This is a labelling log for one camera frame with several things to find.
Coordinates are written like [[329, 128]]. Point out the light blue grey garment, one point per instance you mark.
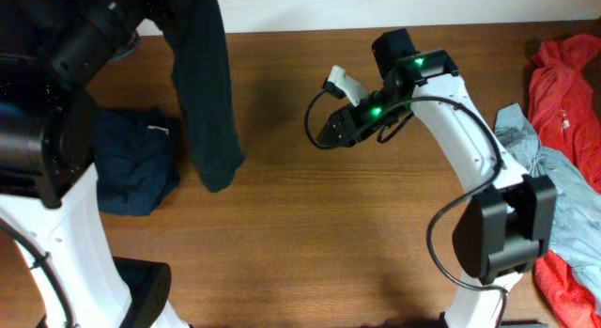
[[575, 233]]

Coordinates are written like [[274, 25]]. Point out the red t-shirt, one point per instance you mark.
[[561, 112]]

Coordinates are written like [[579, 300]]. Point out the black t-shirt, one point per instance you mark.
[[202, 79]]

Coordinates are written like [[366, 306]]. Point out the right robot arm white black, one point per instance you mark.
[[508, 213]]

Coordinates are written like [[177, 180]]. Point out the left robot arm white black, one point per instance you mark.
[[50, 51]]

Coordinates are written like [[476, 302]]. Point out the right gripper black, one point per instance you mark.
[[350, 132]]

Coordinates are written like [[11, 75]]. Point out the folded navy blue garment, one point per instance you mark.
[[135, 156]]

